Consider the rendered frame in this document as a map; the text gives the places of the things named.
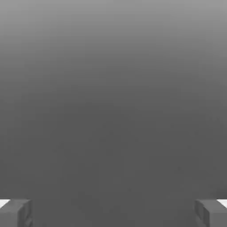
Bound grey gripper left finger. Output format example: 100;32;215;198
0;199;34;227

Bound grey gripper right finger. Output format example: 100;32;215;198
194;199;227;227

